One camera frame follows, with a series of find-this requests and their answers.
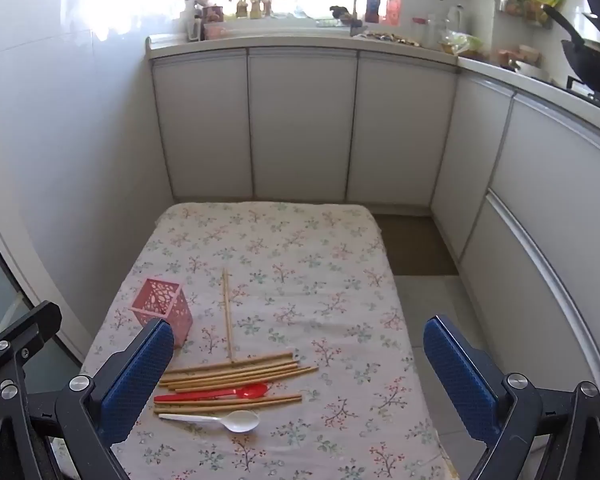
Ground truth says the chrome kitchen faucet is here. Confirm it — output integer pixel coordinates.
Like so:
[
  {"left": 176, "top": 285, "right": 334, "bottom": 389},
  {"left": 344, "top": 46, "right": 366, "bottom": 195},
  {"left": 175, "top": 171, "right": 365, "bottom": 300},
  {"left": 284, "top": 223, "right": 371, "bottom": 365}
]
[{"left": 324, "top": 0, "right": 366, "bottom": 37}]

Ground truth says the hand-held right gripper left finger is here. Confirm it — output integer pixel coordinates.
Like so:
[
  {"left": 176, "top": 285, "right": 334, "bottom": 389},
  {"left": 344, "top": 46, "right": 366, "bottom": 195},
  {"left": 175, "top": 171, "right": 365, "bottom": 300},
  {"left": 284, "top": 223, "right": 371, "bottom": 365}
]
[{"left": 0, "top": 317, "right": 175, "bottom": 480}]

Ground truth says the wall spice rack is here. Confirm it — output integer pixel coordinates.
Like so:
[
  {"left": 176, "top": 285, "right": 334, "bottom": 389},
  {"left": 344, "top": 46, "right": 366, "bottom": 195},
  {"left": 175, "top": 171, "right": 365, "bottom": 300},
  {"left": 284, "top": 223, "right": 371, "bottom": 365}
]
[{"left": 497, "top": 0, "right": 556, "bottom": 28}]

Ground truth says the red plastic spoon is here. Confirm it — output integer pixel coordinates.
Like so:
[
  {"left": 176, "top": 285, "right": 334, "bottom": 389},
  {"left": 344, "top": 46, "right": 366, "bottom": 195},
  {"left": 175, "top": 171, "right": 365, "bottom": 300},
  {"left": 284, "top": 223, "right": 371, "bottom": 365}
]
[{"left": 153, "top": 382, "right": 270, "bottom": 404}]

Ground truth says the white plastic spoon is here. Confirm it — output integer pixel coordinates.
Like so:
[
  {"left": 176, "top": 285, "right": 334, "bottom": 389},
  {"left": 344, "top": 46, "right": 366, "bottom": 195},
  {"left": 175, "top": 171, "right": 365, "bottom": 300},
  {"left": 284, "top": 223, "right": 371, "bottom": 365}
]
[{"left": 158, "top": 410, "right": 261, "bottom": 433}]

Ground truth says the white kitchen counter cabinet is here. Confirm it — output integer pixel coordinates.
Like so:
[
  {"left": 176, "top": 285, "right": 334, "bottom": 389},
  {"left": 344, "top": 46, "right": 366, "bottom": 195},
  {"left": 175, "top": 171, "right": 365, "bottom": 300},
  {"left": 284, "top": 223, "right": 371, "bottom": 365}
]
[{"left": 146, "top": 34, "right": 600, "bottom": 411}]

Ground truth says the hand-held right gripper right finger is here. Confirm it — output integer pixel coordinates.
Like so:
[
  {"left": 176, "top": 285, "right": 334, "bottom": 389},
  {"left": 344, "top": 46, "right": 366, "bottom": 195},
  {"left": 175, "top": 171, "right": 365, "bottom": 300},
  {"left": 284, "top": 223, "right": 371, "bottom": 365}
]
[{"left": 423, "top": 315, "right": 600, "bottom": 480}]

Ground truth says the pair of chopsticks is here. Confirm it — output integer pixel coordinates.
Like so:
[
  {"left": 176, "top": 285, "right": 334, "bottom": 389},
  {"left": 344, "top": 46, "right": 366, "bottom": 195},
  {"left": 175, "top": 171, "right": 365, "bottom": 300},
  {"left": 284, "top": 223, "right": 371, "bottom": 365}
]
[{"left": 153, "top": 394, "right": 303, "bottom": 414}]

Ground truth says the wooden box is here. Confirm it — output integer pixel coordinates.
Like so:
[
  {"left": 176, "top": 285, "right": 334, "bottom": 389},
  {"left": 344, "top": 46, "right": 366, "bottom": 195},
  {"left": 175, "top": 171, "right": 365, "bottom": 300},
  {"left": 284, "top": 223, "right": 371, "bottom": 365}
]
[{"left": 497, "top": 45, "right": 543, "bottom": 68}]

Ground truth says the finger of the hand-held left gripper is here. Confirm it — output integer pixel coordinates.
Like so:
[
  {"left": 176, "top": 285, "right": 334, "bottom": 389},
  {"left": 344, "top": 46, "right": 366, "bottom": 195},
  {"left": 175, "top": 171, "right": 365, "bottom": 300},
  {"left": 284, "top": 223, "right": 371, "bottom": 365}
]
[{"left": 0, "top": 301, "right": 63, "bottom": 386}]

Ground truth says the white figurine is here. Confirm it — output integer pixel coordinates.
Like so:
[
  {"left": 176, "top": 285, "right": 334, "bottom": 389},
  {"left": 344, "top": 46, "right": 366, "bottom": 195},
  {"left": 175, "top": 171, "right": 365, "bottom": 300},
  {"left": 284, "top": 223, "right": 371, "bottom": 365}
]
[{"left": 182, "top": 0, "right": 203, "bottom": 42}]

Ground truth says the pink perforated utensil holder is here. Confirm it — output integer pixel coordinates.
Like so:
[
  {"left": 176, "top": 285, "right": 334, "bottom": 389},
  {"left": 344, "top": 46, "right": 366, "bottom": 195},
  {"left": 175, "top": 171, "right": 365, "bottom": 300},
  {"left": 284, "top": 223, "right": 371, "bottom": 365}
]
[{"left": 131, "top": 277, "right": 194, "bottom": 348}]

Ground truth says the clear plastic bottle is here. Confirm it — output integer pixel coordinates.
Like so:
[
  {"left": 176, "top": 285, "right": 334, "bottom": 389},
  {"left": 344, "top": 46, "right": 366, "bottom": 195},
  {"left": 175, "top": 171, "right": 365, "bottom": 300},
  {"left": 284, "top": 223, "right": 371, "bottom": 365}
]
[{"left": 447, "top": 5, "right": 466, "bottom": 36}]

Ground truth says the floral tablecloth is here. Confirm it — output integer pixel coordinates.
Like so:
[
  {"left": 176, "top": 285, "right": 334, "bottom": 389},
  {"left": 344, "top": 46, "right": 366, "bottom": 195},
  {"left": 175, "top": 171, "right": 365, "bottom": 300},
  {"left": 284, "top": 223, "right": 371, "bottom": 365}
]
[{"left": 55, "top": 201, "right": 456, "bottom": 480}]

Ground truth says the bundle of wooden chopsticks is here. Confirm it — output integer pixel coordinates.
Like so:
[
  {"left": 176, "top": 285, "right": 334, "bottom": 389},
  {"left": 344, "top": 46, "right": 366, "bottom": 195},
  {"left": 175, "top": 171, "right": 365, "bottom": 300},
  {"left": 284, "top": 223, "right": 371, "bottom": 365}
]
[{"left": 174, "top": 366, "right": 320, "bottom": 394}]

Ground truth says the black wok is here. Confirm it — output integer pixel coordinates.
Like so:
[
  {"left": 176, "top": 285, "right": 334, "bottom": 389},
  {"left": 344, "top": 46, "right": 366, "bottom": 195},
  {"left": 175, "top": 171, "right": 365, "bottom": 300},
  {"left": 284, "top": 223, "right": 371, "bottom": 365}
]
[{"left": 542, "top": 5, "right": 600, "bottom": 98}]

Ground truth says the green vegetable bag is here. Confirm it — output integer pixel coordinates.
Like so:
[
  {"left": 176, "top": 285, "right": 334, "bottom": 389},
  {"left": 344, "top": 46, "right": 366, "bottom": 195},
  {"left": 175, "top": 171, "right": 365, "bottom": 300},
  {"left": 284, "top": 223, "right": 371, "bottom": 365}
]
[{"left": 439, "top": 30, "right": 483, "bottom": 56}]

